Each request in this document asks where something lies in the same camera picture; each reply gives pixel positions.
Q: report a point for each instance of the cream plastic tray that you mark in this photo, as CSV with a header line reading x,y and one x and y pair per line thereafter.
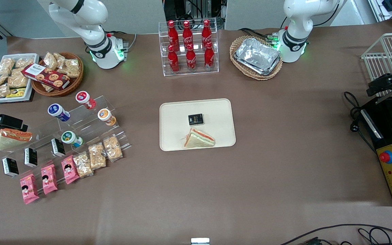
x,y
216,115

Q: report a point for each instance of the wrapped triangle sandwich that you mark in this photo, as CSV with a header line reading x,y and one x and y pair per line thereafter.
x,y
199,139
12,139

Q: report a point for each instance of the blue gum bottle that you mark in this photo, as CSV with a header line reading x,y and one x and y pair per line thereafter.
x,y
58,112

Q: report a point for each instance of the black background equipment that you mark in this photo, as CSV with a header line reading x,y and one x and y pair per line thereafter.
x,y
189,8

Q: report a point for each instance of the white rectangular bin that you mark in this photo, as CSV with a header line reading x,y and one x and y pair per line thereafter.
x,y
34,56

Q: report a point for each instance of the pink snack pack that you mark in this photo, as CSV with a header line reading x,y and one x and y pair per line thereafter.
x,y
49,179
29,189
70,169

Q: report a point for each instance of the clear acrylic bottle rack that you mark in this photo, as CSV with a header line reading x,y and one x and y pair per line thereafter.
x,y
213,64

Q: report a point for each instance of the yellow snack pack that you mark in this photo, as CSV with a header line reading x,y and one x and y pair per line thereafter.
x,y
16,92

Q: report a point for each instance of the red cola bottle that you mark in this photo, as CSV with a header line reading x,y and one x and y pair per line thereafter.
x,y
209,58
173,61
187,32
173,32
191,59
206,32

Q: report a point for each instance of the dark red cookie box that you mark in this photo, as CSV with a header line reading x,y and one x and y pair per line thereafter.
x,y
46,76

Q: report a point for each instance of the orange gum bottle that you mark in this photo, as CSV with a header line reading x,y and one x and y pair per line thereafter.
x,y
107,116

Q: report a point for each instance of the small black box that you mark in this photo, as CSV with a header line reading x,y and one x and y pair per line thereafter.
x,y
30,157
10,166
58,147
196,119

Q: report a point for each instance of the black sealing machine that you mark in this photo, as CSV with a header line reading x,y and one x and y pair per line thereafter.
x,y
386,119

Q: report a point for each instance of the small white device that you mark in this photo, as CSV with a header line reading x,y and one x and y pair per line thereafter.
x,y
200,241

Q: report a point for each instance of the brown table cover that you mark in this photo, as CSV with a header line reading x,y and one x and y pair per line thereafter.
x,y
284,153

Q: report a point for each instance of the clear wrapped granola bar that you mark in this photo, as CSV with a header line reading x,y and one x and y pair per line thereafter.
x,y
97,156
113,148
83,165

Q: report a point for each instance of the red gum bottle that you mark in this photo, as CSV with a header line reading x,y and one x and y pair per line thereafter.
x,y
85,99

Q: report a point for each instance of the clear acrylic stepped display stand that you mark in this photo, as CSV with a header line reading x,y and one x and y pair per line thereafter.
x,y
90,127

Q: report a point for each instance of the dark brown wicker basket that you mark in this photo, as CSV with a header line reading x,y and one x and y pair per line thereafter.
x,y
73,85

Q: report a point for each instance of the light wicker basket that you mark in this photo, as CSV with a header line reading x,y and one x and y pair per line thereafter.
x,y
250,75

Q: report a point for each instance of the green gum bottle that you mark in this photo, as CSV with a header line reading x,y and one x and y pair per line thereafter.
x,y
71,139

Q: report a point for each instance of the stacked aluminium foil trays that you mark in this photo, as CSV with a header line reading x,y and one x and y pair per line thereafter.
x,y
257,54

